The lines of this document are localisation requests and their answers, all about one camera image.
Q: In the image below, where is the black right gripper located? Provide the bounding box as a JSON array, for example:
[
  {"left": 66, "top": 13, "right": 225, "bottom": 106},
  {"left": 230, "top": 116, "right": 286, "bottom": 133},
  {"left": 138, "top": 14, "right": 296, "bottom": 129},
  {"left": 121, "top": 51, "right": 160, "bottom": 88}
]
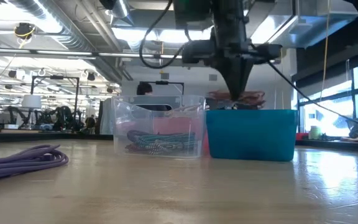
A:
[{"left": 181, "top": 39, "right": 283, "bottom": 100}]

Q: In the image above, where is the teal braided cable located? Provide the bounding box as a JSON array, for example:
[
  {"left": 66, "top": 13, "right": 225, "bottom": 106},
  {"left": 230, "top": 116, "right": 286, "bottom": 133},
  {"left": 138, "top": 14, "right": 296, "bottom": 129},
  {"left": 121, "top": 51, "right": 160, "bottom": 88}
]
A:
[{"left": 127, "top": 129, "right": 199, "bottom": 150}]

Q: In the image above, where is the black white braided cable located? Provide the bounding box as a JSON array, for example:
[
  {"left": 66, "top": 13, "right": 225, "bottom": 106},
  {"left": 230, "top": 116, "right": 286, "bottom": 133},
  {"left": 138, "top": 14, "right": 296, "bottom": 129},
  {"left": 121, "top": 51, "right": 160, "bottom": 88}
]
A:
[{"left": 135, "top": 138, "right": 195, "bottom": 156}]

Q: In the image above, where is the orange braided cable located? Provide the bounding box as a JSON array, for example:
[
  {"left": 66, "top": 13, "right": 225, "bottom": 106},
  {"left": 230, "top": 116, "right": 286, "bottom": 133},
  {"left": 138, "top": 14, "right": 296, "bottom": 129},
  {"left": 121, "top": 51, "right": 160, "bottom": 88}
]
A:
[{"left": 124, "top": 142, "right": 142, "bottom": 154}]

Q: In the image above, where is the teal plastic bin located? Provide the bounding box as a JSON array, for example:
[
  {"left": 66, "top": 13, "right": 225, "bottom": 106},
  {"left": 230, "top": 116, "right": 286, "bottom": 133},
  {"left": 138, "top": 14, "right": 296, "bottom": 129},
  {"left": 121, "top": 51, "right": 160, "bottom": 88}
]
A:
[{"left": 205, "top": 108, "right": 298, "bottom": 162}]

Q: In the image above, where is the pink plastic bin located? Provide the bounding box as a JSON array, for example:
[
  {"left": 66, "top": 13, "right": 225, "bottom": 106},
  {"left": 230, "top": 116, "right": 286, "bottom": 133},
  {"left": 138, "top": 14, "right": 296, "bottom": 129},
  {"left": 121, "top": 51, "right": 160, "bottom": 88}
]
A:
[{"left": 152, "top": 116, "right": 211, "bottom": 156}]

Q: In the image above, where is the person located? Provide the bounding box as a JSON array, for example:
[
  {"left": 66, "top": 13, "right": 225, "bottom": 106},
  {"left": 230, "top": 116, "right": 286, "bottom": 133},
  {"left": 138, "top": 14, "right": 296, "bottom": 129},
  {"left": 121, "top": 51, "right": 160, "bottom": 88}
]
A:
[
  {"left": 135, "top": 82, "right": 171, "bottom": 112},
  {"left": 85, "top": 114, "right": 96, "bottom": 129}
]

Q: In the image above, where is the pale green roll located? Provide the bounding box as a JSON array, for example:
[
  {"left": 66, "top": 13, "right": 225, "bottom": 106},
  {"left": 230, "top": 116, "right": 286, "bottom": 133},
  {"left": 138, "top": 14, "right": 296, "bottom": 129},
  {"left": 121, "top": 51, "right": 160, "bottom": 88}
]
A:
[{"left": 309, "top": 125, "right": 323, "bottom": 141}]

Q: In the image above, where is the black office desk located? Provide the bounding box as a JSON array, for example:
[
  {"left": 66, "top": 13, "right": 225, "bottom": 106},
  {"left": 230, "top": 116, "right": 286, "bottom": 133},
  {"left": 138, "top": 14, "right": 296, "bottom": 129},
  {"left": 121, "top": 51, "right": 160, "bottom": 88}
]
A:
[{"left": 295, "top": 138, "right": 358, "bottom": 153}]

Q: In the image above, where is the clear plastic bin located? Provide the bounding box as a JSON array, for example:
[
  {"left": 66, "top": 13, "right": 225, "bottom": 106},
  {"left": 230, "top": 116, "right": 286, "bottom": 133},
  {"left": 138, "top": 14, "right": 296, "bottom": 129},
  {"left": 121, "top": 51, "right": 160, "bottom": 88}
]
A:
[{"left": 111, "top": 95, "right": 207, "bottom": 159}]

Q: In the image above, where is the ceiling light bar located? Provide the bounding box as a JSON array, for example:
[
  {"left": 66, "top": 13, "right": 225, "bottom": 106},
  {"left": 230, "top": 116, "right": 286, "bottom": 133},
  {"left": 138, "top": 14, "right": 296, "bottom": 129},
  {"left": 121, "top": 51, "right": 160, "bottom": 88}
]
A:
[{"left": 0, "top": 47, "right": 186, "bottom": 65}]

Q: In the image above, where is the white table lamp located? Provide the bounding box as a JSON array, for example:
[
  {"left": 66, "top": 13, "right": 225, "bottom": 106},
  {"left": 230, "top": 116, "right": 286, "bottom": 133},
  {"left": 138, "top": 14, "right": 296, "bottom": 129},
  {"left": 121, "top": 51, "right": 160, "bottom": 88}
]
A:
[{"left": 21, "top": 94, "right": 42, "bottom": 130}]

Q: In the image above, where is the black work table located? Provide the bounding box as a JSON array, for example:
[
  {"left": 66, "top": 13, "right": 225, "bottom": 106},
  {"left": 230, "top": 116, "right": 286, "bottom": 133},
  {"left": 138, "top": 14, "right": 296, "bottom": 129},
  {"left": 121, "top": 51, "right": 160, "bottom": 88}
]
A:
[{"left": 0, "top": 129, "right": 114, "bottom": 141}]

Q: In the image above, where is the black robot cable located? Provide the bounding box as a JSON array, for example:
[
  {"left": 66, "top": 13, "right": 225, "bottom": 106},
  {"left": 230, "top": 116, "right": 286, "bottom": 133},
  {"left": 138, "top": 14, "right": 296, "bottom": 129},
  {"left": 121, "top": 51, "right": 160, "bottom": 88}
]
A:
[{"left": 267, "top": 60, "right": 358, "bottom": 134}]

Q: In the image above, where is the black camera cable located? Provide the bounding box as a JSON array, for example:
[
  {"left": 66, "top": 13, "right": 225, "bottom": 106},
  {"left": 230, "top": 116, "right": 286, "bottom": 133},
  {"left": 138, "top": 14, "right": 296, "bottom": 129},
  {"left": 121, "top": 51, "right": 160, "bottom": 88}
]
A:
[{"left": 139, "top": 0, "right": 193, "bottom": 70}]

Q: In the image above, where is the metal ceiling duct box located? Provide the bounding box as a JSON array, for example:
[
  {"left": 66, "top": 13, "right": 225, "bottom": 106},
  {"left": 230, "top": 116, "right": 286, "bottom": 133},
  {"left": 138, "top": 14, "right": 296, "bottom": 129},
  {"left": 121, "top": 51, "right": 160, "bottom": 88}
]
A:
[{"left": 250, "top": 0, "right": 358, "bottom": 49}]

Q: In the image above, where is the silver ventilation duct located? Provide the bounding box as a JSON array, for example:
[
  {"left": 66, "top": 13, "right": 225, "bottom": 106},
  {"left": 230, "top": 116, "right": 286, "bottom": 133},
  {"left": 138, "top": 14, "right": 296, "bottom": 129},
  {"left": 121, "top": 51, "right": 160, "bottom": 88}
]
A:
[{"left": 7, "top": 0, "right": 149, "bottom": 83}]

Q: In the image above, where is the yellow black cord reel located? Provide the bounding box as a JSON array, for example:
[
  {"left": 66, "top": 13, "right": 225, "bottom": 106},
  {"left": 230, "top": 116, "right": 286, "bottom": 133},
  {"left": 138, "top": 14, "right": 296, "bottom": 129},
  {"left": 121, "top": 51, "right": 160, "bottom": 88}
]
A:
[{"left": 13, "top": 22, "right": 37, "bottom": 40}]

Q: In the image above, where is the purple braided cable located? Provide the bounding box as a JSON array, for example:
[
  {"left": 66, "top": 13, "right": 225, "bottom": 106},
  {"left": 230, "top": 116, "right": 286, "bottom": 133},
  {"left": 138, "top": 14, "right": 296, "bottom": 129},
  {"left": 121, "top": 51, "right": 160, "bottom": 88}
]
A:
[{"left": 0, "top": 143, "right": 70, "bottom": 184}]

